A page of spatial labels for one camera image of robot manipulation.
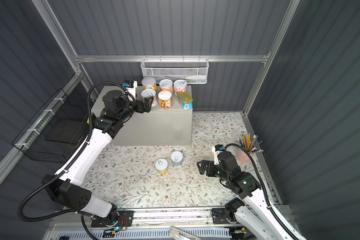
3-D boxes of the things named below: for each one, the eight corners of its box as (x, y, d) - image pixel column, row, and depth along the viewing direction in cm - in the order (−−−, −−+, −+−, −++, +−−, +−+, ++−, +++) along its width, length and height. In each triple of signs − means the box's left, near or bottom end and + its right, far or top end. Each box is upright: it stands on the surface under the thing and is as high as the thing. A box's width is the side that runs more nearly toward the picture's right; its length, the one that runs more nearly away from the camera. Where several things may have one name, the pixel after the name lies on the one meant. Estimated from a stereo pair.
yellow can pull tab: (155, 174, 90) (154, 170, 86) (157, 162, 95) (155, 158, 91) (167, 174, 90) (166, 170, 86) (168, 162, 95) (167, 158, 90)
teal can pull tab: (171, 166, 93) (170, 161, 89) (172, 155, 98) (171, 151, 93) (182, 166, 93) (182, 161, 89) (182, 155, 98) (182, 151, 93)
